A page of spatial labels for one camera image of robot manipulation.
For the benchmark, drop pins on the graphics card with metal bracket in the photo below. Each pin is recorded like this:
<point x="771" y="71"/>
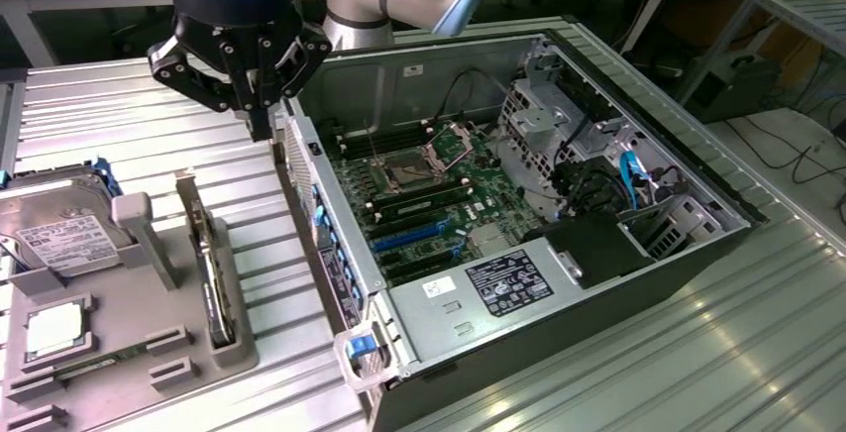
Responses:
<point x="210" y="253"/>

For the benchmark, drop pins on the blue disk carrier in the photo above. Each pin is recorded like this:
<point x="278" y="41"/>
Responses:
<point x="105" y="174"/>

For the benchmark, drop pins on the CPU socket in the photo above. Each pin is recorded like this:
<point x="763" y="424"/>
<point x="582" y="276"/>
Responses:
<point x="424" y="159"/>

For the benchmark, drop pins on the installed RAM stick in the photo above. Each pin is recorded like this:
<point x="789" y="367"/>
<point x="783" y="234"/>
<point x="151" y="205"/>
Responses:
<point x="424" y="204"/>

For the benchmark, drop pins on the silver hard disk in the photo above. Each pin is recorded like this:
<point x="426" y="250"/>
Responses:
<point x="59" y="234"/>

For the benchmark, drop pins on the metal disk bay cage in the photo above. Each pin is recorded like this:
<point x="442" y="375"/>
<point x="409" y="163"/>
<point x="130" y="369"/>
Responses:
<point x="529" y="154"/>

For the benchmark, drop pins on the silver chipset heatsink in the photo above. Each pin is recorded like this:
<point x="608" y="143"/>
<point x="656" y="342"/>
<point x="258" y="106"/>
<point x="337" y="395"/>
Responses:
<point x="489" y="239"/>

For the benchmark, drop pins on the grey parts rack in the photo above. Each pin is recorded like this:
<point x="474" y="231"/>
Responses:
<point x="146" y="303"/>

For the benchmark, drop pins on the grey power supply unit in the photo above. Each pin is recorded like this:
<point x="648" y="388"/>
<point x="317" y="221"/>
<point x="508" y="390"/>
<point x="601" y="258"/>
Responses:
<point x="450" y="313"/>

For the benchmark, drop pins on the CPU chip with silver lid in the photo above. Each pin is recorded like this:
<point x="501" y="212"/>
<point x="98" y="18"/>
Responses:
<point x="58" y="329"/>

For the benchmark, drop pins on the black plastic air shroud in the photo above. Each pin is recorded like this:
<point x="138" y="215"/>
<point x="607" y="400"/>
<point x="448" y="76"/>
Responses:
<point x="596" y="248"/>

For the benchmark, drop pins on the green loose RAM stick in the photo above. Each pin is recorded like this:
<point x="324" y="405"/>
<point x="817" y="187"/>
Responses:
<point x="106" y="362"/>

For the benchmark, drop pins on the black box on floor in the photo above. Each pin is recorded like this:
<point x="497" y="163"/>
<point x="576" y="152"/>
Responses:
<point x="744" y="85"/>

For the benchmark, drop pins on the open PC case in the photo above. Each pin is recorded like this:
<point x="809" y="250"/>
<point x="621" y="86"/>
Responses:
<point x="596" y="313"/>

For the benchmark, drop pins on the metal slat side table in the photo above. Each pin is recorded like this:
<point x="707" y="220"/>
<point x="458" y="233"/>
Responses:
<point x="807" y="11"/>

